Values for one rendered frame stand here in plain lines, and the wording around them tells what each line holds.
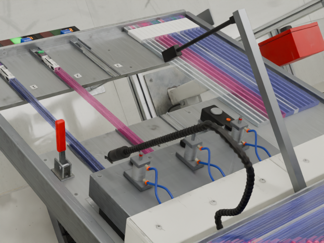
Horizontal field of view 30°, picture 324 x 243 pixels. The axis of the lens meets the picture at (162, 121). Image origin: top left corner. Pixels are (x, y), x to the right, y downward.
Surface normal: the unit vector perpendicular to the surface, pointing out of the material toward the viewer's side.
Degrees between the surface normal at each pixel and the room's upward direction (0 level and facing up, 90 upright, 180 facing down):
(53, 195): 90
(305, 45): 0
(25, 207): 0
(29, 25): 0
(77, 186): 48
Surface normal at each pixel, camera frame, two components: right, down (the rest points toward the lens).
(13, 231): 0.51, -0.19
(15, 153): -0.79, 0.26
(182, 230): 0.11, -0.83
